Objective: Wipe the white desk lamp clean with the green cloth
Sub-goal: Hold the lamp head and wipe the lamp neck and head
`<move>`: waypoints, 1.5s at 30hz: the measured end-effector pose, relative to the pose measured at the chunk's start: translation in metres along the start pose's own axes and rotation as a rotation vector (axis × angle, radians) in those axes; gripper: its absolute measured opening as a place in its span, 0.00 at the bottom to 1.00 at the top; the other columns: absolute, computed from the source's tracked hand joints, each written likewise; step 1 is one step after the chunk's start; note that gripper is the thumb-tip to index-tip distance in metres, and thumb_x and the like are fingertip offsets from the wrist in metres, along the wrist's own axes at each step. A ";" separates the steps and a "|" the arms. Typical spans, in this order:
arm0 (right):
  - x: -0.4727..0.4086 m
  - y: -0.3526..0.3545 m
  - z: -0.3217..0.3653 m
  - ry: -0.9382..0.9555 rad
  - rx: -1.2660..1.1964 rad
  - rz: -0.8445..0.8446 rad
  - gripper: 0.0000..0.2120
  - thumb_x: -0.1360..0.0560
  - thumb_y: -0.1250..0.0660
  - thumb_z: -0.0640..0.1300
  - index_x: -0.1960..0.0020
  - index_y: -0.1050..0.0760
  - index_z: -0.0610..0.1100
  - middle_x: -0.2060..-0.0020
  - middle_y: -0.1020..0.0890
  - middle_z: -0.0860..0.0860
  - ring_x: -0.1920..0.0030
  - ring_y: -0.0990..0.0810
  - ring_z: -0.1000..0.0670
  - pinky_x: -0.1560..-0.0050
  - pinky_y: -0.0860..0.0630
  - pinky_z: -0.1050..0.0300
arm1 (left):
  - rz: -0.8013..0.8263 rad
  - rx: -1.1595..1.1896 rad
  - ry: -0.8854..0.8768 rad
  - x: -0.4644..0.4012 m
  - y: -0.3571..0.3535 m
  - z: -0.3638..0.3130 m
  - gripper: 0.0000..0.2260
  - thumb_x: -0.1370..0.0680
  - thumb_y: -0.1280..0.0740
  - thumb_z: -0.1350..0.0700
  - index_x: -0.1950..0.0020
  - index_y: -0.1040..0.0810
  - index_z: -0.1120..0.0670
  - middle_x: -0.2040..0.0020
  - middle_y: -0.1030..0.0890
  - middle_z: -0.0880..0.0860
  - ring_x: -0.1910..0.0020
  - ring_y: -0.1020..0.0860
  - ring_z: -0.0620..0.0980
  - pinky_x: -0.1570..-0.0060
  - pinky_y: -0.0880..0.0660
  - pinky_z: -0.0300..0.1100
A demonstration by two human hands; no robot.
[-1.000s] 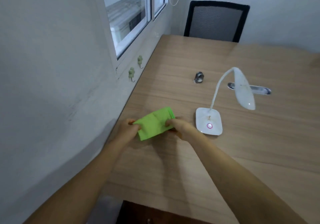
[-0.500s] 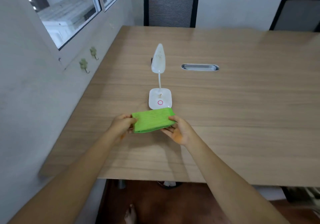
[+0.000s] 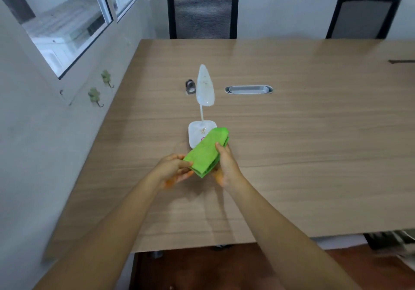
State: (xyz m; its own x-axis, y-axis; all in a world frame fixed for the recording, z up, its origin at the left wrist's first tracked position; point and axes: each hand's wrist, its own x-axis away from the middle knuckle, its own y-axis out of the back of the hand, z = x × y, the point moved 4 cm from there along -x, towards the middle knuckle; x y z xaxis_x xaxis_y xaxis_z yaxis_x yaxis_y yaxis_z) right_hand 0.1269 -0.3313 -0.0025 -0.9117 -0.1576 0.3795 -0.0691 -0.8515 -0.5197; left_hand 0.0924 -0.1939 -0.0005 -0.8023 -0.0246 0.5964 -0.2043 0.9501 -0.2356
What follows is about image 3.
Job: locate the person's left hand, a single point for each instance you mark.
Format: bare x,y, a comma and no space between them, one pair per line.
167,170

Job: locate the person's right hand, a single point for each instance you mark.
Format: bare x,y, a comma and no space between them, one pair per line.
227,169

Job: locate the person's right thumb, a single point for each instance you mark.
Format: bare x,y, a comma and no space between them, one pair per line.
221,152

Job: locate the person's left thumb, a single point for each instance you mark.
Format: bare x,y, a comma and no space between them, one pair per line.
181,162

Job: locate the green microfiber cloth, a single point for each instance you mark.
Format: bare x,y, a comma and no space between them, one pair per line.
207,153

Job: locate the person's left forearm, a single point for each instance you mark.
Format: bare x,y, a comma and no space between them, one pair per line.
97,238

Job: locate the person's right forearm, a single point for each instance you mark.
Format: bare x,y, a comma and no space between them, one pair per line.
285,238

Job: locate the wooden table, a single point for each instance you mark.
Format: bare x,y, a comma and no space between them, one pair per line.
246,137

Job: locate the white desk lamp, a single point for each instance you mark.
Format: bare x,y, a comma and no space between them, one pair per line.
203,105

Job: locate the black mesh office chair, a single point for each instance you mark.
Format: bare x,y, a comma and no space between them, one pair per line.
202,15
363,17

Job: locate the white air conditioner unit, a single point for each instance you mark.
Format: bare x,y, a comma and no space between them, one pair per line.
64,23

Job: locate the white framed window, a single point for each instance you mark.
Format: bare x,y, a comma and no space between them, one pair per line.
69,17

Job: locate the green wall hook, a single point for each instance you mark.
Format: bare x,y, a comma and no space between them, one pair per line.
106,78
94,96

